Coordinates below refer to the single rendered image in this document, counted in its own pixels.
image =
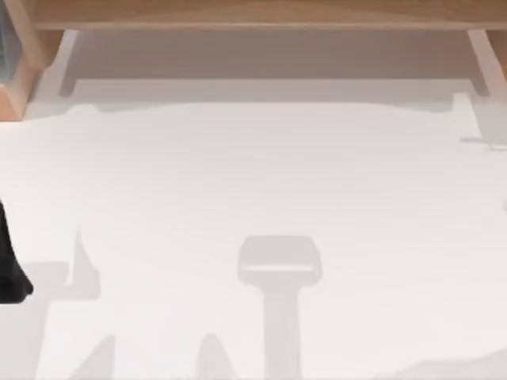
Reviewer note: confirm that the pale wooden cupboard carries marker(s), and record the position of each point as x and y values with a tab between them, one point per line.
253	16

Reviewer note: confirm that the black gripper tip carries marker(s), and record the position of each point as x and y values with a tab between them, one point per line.
11	277

